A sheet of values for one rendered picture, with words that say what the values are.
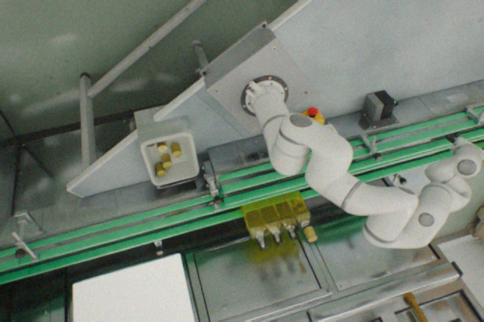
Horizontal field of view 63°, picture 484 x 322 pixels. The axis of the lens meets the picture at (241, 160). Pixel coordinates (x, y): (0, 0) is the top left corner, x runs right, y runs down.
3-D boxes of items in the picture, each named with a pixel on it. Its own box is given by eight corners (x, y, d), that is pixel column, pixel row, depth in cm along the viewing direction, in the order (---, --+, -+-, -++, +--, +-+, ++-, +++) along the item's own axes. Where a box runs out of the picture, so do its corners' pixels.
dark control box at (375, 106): (362, 109, 161) (372, 122, 156) (365, 93, 155) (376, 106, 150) (380, 104, 162) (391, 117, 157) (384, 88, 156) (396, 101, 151)
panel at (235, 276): (71, 285, 149) (72, 381, 127) (68, 281, 147) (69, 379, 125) (296, 220, 163) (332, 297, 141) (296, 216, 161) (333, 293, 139)
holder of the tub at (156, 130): (153, 178, 155) (156, 193, 150) (136, 126, 134) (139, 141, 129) (197, 167, 157) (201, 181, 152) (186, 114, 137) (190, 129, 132)
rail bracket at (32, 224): (31, 220, 146) (27, 274, 132) (9, 192, 134) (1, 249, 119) (44, 216, 147) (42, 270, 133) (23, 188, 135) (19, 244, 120)
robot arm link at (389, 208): (332, 220, 100) (383, 255, 95) (356, 178, 93) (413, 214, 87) (354, 200, 111) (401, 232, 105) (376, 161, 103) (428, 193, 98)
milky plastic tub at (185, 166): (150, 170, 150) (153, 187, 145) (135, 127, 134) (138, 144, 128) (195, 159, 153) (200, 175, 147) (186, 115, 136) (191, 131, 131)
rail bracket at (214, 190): (209, 195, 150) (216, 221, 142) (203, 165, 138) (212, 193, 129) (216, 193, 151) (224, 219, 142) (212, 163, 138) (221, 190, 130)
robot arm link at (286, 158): (259, 143, 118) (273, 182, 107) (268, 106, 109) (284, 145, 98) (289, 142, 120) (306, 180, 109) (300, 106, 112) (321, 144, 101)
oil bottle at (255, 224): (235, 197, 157) (252, 243, 143) (234, 189, 153) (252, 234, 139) (249, 193, 158) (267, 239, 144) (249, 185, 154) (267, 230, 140)
